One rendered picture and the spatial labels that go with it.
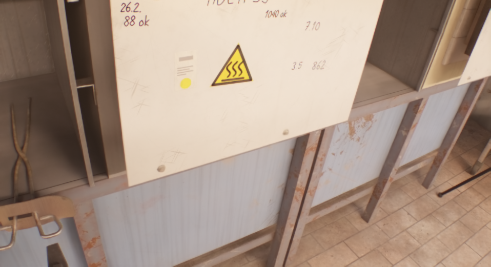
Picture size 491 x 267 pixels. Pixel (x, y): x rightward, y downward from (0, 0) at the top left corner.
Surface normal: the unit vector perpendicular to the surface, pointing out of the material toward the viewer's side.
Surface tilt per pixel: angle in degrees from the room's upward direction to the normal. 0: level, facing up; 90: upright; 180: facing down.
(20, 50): 90
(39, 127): 0
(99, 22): 90
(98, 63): 90
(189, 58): 90
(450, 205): 0
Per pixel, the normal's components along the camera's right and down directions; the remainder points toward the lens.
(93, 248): 0.52, 0.54
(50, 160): 0.11, -0.81
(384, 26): -0.85, 0.23
